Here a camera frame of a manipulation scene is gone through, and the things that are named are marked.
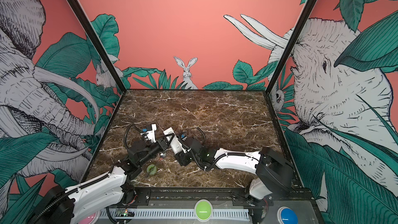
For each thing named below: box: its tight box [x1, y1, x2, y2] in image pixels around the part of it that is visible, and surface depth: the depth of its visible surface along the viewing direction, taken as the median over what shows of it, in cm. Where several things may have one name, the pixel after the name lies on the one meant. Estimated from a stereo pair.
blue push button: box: [276, 205, 300, 224], surface depth 70 cm
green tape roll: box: [146, 163, 158, 175], surface depth 83 cm
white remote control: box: [163, 126, 186, 155], surface depth 78 cm
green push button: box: [193, 198, 213, 222], surface depth 71 cm
